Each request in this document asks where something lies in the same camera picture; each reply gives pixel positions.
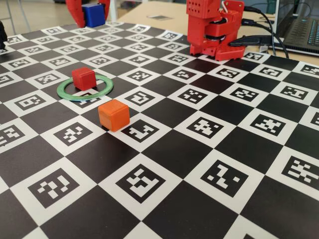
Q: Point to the red cube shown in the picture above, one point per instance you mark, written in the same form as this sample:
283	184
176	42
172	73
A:
83	79

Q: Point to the black stand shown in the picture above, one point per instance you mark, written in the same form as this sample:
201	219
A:
2	35

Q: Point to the black white marker mat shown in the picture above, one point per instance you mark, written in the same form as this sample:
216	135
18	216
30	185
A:
174	154

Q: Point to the flat dark sheet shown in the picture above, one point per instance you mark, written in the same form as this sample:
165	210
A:
158	17

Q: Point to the orange-red robot base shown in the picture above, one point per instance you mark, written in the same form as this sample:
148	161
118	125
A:
224	53

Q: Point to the orange-red robot arm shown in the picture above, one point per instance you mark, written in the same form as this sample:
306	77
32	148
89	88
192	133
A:
199	8

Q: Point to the dark laptop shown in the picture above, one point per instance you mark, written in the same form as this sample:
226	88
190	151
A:
299	32

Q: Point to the orange cube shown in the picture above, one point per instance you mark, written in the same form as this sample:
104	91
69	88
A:
113	115

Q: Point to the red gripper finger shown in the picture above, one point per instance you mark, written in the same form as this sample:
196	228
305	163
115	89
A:
106	8
74	12

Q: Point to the blue cube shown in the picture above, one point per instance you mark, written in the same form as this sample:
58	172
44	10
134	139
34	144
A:
93	15

